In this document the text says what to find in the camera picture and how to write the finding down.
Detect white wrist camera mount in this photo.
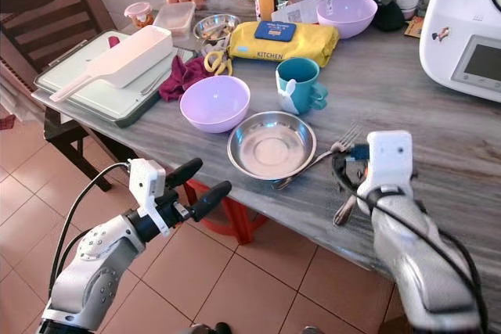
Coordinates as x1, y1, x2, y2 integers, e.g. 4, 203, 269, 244
128, 158, 168, 237
356, 131, 415, 198

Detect small pink lidded jar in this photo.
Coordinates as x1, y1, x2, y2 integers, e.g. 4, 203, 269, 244
124, 2, 155, 29

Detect teal ceramic mug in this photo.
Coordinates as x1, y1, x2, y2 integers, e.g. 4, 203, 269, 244
276, 57, 329, 117

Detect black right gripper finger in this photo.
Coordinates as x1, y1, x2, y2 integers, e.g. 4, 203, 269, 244
331, 152, 354, 194

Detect maroon cloth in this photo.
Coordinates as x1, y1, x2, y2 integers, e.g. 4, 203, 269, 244
159, 56, 209, 103

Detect dark wooden chair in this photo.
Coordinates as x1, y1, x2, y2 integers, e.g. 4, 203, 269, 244
0, 0, 118, 192

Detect round steel plate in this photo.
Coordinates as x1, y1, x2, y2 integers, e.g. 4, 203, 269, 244
227, 111, 318, 181

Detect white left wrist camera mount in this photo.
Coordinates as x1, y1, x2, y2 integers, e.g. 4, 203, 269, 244
128, 158, 168, 237

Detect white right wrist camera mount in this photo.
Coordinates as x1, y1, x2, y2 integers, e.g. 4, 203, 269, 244
356, 131, 415, 198

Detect small steel bowl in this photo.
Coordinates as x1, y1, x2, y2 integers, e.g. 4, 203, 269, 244
193, 13, 242, 50

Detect black pouch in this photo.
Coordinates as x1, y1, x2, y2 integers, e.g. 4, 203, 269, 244
372, 0, 407, 33

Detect white plastic scoop with handle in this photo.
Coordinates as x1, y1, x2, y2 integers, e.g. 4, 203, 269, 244
49, 26, 174, 104

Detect yellow handled scissors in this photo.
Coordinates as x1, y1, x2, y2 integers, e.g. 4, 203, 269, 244
203, 50, 232, 77

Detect dark wood table grey top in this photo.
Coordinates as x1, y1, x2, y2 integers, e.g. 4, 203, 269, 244
31, 0, 501, 303

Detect steel fork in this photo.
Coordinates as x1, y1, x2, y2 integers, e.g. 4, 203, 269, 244
272, 124, 363, 192

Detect black left robot foot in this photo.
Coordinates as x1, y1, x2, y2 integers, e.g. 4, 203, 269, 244
188, 322, 234, 334

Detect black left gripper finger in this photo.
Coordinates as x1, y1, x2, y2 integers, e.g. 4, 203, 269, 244
189, 180, 233, 223
164, 157, 204, 190

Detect pale green lidded tray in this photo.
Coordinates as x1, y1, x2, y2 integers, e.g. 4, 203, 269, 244
33, 31, 197, 130

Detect purple plastic bowl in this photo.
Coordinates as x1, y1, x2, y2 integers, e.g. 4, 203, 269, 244
316, 0, 379, 40
179, 76, 252, 134

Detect yellow kitchen cloth package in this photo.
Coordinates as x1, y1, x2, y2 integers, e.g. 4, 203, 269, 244
229, 21, 341, 68

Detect clear plastic container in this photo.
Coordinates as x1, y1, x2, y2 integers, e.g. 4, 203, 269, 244
153, 2, 197, 37

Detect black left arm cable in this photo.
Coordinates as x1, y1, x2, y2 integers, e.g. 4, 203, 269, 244
47, 162, 132, 296

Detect red plastic stool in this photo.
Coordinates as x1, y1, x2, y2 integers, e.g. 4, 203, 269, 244
182, 180, 271, 246

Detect white kitchen appliance with display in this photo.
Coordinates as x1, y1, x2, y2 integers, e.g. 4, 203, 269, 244
419, 0, 501, 103

